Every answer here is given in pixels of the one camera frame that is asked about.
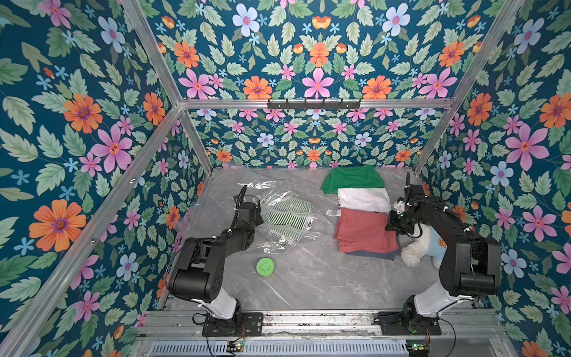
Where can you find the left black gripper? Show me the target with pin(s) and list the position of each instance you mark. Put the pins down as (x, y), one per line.
(258, 220)

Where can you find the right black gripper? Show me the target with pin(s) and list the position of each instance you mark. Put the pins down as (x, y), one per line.
(410, 195)

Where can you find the bag of clothes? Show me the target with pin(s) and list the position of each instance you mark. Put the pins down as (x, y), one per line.
(278, 239)

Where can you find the navy blue garment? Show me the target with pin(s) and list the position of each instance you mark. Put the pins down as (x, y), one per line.
(384, 256)

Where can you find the red garment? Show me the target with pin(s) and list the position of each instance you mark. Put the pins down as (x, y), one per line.
(364, 231)

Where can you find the green tank top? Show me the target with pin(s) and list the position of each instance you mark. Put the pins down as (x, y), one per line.
(364, 176)

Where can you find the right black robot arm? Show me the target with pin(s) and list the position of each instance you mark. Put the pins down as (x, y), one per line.
(469, 265)

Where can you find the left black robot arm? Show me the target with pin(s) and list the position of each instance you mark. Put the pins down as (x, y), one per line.
(199, 268)

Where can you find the white teddy bear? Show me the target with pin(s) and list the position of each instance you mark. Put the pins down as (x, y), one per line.
(426, 242)

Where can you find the green white striped garment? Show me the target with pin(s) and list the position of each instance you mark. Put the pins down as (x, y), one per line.
(286, 211)

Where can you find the green round lid container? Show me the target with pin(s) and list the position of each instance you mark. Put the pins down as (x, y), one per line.
(265, 267)

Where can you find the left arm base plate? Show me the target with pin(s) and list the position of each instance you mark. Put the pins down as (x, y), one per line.
(243, 324)

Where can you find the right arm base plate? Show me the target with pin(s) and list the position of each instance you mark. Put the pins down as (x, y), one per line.
(405, 324)

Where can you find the black hook rail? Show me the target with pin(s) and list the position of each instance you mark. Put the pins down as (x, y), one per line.
(331, 105)

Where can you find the aluminium front rail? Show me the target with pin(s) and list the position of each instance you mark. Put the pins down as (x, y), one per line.
(336, 323)

